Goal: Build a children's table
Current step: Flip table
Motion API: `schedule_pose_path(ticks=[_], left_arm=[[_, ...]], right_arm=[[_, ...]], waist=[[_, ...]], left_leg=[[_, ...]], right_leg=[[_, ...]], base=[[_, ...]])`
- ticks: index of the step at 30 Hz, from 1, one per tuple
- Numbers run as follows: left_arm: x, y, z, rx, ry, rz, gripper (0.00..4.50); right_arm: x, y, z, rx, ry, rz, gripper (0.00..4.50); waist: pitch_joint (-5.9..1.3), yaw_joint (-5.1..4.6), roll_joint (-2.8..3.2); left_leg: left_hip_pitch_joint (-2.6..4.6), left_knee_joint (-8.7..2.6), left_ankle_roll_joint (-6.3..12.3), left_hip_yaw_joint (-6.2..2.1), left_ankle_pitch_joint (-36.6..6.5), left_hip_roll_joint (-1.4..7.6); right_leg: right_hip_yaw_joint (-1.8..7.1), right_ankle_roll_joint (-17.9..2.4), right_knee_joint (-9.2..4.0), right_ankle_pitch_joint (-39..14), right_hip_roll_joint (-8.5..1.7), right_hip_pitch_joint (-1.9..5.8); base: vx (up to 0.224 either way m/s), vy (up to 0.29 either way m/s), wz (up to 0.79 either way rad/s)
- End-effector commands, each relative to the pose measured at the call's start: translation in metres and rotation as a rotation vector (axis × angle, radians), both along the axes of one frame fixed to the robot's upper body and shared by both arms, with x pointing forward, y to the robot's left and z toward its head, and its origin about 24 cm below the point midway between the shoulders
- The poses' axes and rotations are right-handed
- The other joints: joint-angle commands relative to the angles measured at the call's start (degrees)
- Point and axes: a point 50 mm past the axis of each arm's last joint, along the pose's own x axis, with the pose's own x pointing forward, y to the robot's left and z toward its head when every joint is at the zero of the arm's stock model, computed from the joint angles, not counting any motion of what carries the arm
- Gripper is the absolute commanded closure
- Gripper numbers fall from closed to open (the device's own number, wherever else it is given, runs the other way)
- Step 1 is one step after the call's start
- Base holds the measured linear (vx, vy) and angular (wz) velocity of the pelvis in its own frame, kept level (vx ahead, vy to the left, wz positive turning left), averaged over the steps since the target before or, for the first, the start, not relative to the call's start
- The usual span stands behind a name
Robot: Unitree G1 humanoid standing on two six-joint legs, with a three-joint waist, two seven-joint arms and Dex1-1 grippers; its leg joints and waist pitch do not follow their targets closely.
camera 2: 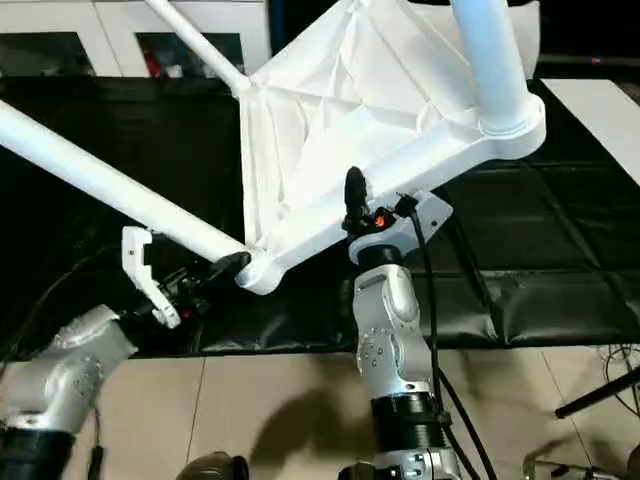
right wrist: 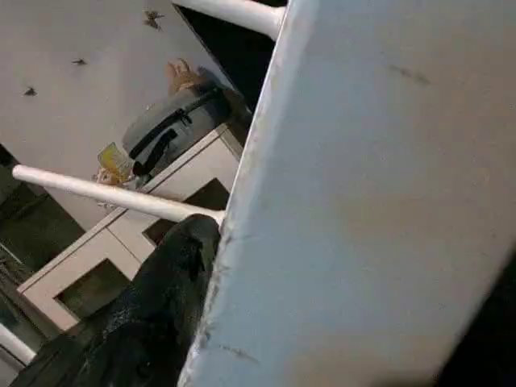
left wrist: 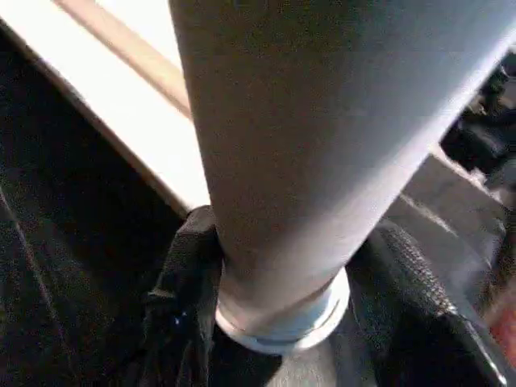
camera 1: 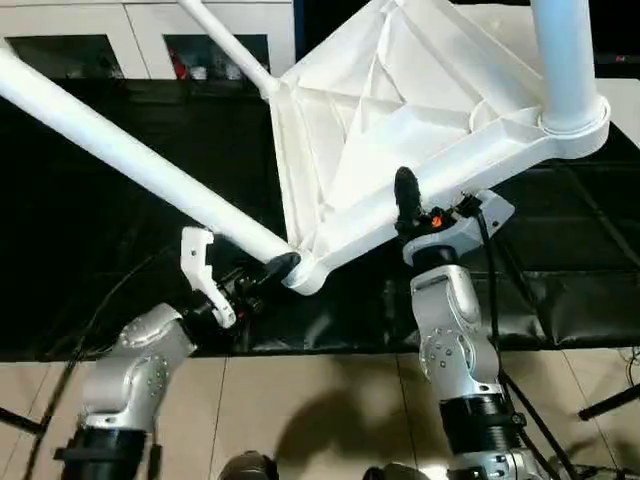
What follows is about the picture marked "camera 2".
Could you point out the white plastic table top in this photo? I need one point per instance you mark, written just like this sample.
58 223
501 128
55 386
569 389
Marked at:
350 100

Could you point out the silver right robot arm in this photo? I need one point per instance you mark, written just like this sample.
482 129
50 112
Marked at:
390 320

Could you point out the black table mat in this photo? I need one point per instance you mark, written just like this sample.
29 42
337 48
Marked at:
525 250

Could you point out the dark robot foot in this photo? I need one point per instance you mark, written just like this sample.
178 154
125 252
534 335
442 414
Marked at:
215 467

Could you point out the black cabinet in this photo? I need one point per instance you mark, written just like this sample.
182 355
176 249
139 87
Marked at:
300 25

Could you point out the white plastic seat panel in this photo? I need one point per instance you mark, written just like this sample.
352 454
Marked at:
530 35

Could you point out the white flat board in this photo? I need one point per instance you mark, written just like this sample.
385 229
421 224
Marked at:
600 120

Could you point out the white cabinet with glass doors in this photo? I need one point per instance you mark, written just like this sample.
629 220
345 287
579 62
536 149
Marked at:
110 35

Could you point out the black rod with red mark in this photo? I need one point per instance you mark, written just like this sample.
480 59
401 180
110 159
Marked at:
590 60

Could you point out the black metal stand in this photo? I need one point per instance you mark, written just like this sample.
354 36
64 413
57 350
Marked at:
600 397

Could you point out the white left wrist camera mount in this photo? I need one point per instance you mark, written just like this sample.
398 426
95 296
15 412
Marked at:
142 270

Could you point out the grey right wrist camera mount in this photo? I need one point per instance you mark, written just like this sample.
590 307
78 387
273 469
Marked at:
425 215

